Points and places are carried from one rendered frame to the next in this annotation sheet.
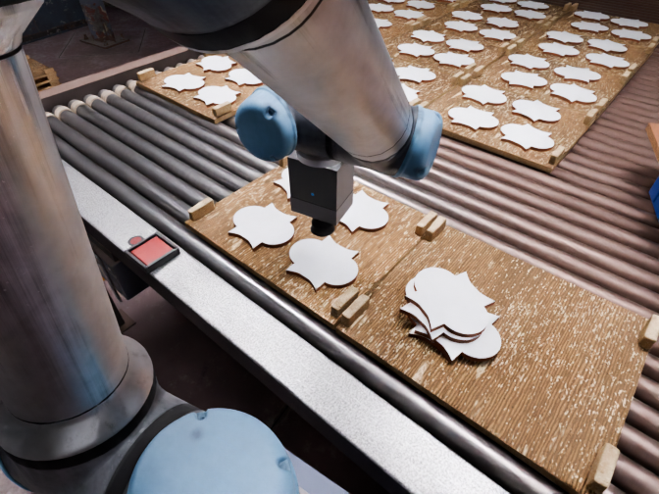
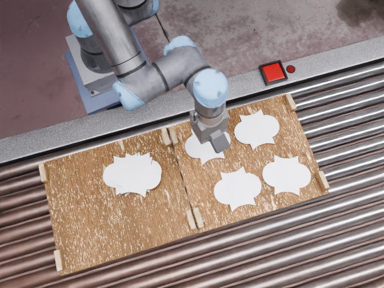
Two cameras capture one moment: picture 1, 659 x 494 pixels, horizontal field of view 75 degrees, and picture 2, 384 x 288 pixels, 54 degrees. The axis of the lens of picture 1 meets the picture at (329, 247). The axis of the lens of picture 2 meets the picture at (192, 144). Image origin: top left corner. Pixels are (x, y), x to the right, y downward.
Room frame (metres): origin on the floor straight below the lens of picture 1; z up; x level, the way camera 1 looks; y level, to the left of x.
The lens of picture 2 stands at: (0.76, -0.33, 2.07)
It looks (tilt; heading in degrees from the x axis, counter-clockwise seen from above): 71 degrees down; 127
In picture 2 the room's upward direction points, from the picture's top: 4 degrees counter-clockwise
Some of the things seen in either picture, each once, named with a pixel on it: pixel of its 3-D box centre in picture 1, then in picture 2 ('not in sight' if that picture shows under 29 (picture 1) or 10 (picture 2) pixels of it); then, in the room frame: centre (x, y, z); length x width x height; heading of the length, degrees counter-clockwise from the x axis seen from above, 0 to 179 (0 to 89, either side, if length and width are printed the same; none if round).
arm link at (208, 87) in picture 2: not in sight; (210, 92); (0.56, 0.01, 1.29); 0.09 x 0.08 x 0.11; 155
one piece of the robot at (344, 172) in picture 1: (329, 172); (212, 127); (0.58, 0.00, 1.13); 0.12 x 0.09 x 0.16; 153
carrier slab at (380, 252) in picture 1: (312, 223); (246, 159); (0.69, 0.04, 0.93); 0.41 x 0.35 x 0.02; 50
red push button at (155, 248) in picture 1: (152, 252); (273, 72); (0.61, 0.35, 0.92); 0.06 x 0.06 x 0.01; 50
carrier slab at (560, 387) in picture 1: (496, 327); (117, 197); (0.42, -0.28, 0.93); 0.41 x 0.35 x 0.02; 50
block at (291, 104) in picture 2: (201, 209); (290, 102); (0.71, 0.27, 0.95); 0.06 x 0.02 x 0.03; 140
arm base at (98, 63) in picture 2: not in sight; (100, 45); (0.10, 0.08, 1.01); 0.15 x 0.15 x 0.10
